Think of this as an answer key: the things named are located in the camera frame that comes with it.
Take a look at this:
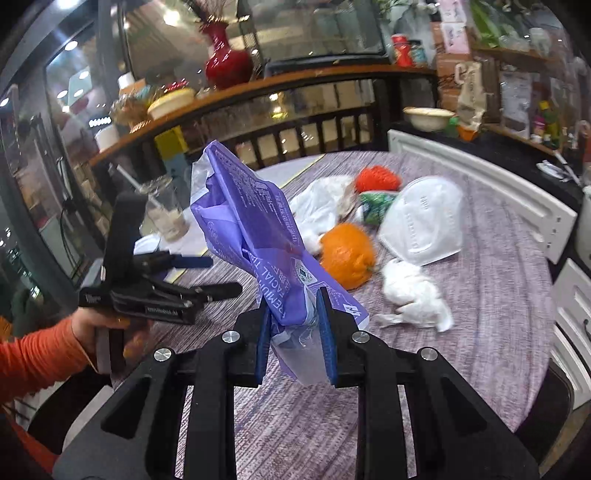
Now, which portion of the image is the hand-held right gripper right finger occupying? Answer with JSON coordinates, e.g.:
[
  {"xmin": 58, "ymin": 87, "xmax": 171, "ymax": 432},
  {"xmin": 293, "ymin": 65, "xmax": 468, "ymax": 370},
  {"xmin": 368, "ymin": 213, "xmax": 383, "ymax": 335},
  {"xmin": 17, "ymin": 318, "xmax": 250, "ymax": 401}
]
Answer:
[{"xmin": 316, "ymin": 286, "xmax": 541, "ymax": 480}]

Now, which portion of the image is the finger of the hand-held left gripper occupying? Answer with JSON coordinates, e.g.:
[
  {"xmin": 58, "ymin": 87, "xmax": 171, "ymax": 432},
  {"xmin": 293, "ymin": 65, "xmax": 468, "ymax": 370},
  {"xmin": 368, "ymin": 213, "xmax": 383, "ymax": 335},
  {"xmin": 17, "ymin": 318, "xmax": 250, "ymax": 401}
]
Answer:
[
  {"xmin": 154, "ymin": 281, "xmax": 243, "ymax": 306},
  {"xmin": 134, "ymin": 251, "xmax": 214, "ymax": 271}
]

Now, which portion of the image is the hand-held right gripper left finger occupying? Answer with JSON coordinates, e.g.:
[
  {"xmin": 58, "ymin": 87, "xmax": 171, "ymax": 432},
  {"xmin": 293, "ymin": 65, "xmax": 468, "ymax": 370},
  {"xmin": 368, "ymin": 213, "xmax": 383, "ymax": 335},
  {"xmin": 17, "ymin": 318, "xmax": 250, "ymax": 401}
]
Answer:
[{"xmin": 62, "ymin": 307, "xmax": 273, "ymax": 480}]

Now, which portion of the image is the purple tissue packet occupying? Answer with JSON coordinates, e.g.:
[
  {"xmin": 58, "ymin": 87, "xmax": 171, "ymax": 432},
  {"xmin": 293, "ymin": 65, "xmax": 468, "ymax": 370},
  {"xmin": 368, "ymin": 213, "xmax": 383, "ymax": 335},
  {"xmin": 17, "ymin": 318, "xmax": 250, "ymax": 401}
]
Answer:
[{"xmin": 189, "ymin": 141, "xmax": 370, "ymax": 386}]

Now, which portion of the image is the green and white milk carton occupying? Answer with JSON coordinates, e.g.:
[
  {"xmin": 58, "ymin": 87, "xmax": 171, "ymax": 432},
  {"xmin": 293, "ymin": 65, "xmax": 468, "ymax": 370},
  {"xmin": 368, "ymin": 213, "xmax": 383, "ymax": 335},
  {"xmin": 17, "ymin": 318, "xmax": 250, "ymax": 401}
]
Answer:
[{"xmin": 358, "ymin": 190, "xmax": 399, "ymax": 226}]

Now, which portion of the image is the person's left forearm orange sleeve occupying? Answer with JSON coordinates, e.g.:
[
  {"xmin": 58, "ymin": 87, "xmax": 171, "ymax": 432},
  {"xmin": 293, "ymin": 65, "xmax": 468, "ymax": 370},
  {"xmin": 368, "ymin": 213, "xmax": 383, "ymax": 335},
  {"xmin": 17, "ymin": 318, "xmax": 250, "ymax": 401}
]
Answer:
[{"xmin": 0, "ymin": 318, "xmax": 100, "ymax": 409}]

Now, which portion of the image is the person's left hand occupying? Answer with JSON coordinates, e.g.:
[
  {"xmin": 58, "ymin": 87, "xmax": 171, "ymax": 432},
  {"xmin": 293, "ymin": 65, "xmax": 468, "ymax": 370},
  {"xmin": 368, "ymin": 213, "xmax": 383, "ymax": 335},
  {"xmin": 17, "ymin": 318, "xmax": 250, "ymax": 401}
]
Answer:
[{"xmin": 71, "ymin": 307, "xmax": 149, "ymax": 365}]

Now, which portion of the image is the plastic cup with straw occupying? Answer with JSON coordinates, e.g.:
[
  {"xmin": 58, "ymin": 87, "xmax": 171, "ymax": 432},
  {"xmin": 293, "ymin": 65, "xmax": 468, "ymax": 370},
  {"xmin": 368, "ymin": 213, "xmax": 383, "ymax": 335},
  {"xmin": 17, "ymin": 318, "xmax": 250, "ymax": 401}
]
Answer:
[{"xmin": 139, "ymin": 178, "xmax": 191, "ymax": 241}]

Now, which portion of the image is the orange fruit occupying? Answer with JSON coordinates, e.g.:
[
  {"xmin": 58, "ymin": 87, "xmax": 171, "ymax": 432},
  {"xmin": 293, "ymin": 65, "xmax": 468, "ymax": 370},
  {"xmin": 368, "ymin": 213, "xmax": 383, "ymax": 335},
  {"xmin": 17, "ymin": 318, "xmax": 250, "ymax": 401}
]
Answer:
[{"xmin": 320, "ymin": 223, "xmax": 377, "ymax": 291}]

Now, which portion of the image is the crumpled white tissue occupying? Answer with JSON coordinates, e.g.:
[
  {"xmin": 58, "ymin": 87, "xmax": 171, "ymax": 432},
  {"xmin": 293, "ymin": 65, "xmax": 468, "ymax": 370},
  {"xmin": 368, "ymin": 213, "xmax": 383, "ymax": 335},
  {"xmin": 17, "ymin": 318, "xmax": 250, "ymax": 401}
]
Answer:
[{"xmin": 369, "ymin": 257, "xmax": 454, "ymax": 333}]

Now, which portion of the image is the white drinking straw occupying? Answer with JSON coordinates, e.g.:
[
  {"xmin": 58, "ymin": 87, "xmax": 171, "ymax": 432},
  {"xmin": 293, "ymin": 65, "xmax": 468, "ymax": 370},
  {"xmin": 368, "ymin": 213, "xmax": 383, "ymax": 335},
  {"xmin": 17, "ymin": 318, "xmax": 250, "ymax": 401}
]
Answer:
[{"xmin": 115, "ymin": 165, "xmax": 153, "ymax": 204}]

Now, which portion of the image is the yellow box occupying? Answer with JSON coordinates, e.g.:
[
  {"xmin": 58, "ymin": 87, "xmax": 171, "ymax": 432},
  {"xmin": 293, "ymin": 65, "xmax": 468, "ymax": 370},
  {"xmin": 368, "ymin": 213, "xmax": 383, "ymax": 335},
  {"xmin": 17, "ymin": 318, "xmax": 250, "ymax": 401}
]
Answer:
[{"xmin": 154, "ymin": 127, "xmax": 188, "ymax": 155}]

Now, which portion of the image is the stained crumpled white napkin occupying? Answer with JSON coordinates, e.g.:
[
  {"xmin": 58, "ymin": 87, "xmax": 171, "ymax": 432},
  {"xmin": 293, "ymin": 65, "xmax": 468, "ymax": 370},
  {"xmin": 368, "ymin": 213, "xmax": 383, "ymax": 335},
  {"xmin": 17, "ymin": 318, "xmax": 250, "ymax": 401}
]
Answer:
[{"xmin": 288, "ymin": 175, "xmax": 358, "ymax": 254}]

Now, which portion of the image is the white face mask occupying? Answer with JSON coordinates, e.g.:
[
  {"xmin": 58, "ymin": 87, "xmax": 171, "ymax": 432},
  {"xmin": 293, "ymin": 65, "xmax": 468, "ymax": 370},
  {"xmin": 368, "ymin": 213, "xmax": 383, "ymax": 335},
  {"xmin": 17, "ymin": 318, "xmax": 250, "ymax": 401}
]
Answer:
[{"xmin": 378, "ymin": 176, "xmax": 465, "ymax": 267}]

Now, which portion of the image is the black railing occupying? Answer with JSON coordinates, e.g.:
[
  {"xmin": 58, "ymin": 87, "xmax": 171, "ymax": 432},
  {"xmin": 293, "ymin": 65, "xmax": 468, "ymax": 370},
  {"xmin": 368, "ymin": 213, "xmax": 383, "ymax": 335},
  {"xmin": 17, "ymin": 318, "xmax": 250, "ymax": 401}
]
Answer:
[{"xmin": 194, "ymin": 106, "xmax": 375, "ymax": 167}]

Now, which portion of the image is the beige bowl with lid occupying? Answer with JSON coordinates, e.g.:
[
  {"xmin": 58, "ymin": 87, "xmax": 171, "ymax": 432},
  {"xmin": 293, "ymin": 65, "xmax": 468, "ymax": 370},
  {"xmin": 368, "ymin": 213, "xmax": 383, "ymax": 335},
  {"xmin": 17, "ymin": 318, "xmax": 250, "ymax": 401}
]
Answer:
[{"xmin": 147, "ymin": 88, "xmax": 197, "ymax": 121}]

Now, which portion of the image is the red mesh fruit net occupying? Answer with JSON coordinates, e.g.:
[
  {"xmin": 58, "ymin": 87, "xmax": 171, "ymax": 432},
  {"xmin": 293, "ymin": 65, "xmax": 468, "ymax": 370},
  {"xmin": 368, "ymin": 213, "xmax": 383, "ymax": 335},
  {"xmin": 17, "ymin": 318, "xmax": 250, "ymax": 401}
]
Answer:
[{"xmin": 355, "ymin": 165, "xmax": 402, "ymax": 192}]

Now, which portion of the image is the red vase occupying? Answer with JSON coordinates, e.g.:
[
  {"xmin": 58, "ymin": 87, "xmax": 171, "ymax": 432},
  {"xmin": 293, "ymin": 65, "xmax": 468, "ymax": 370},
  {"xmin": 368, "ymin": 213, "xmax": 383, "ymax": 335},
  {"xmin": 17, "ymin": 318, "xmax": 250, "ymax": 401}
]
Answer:
[{"xmin": 203, "ymin": 21, "xmax": 254, "ymax": 90}]

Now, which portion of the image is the wooden ledge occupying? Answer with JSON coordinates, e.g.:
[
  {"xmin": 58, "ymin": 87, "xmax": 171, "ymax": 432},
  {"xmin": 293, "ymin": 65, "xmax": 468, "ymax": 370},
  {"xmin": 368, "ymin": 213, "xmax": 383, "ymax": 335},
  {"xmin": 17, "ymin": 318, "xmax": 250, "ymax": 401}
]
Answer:
[{"xmin": 90, "ymin": 65, "xmax": 437, "ymax": 167}]

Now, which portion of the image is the wide white cabinet drawer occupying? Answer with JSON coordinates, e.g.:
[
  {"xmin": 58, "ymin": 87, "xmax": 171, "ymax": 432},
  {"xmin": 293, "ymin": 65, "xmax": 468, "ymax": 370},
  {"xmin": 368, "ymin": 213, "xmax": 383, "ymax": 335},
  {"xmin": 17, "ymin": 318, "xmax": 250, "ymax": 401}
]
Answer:
[{"xmin": 387, "ymin": 129, "xmax": 578, "ymax": 264}]

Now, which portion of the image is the cream bowl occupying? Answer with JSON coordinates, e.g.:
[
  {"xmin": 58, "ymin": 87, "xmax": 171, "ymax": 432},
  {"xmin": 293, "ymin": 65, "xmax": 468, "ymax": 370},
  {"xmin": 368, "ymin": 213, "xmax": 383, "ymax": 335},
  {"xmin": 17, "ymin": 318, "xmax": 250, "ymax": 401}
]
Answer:
[{"xmin": 403, "ymin": 106, "xmax": 455, "ymax": 132}]

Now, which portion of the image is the white drawer cabinet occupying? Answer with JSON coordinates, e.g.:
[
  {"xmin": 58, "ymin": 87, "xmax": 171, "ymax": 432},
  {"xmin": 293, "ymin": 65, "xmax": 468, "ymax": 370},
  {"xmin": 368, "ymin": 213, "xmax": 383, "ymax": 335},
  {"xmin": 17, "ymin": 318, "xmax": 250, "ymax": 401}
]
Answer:
[{"xmin": 551, "ymin": 258, "xmax": 591, "ymax": 411}]

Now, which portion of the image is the glass display case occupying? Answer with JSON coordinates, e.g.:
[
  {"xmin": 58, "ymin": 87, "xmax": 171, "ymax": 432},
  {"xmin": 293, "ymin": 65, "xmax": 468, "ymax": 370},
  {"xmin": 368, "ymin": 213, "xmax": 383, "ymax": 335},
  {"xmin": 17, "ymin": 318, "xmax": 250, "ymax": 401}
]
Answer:
[{"xmin": 245, "ymin": 0, "xmax": 393, "ymax": 65}]

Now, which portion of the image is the brown paper bag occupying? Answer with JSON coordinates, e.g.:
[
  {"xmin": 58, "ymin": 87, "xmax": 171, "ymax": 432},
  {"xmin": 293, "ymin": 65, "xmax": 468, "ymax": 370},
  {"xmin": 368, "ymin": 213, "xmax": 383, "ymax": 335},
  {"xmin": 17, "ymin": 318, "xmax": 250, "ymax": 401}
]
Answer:
[{"xmin": 455, "ymin": 62, "xmax": 488, "ymax": 132}]

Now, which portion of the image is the red can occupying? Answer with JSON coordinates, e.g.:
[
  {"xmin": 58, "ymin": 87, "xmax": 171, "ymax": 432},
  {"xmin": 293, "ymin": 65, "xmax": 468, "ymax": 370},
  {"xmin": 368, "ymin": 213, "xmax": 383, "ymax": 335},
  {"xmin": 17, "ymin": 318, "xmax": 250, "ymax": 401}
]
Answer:
[{"xmin": 392, "ymin": 33, "xmax": 415, "ymax": 68}]

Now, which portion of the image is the pink printed box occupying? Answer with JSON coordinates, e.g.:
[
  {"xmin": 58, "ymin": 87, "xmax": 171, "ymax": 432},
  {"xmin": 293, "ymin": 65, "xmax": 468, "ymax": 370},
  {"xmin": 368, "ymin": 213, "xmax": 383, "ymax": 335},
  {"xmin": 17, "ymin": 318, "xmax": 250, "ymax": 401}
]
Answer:
[{"xmin": 438, "ymin": 0, "xmax": 471, "ymax": 54}]

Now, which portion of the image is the wooden rack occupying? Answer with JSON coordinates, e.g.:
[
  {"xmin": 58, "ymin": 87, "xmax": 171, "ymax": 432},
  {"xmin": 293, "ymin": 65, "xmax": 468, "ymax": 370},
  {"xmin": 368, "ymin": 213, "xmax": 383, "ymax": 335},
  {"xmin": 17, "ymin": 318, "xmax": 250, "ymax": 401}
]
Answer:
[{"xmin": 471, "ymin": 41, "xmax": 591, "ymax": 153}]

